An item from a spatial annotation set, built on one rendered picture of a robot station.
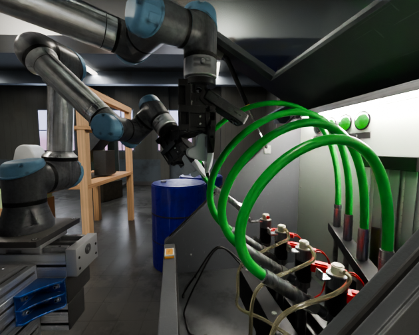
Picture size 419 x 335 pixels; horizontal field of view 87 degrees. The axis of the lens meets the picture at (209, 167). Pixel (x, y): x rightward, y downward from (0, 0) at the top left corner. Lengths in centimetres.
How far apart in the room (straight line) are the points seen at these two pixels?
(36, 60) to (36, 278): 66
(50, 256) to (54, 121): 46
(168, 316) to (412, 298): 43
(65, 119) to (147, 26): 60
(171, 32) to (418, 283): 50
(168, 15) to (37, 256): 77
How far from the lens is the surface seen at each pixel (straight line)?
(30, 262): 93
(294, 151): 30
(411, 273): 30
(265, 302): 56
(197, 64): 52
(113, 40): 59
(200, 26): 53
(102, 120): 68
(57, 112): 99
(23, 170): 89
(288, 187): 95
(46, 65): 85
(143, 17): 48
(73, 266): 87
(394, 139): 67
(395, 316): 29
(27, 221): 91
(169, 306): 60
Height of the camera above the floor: 131
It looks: 5 degrees down
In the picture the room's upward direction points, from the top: straight up
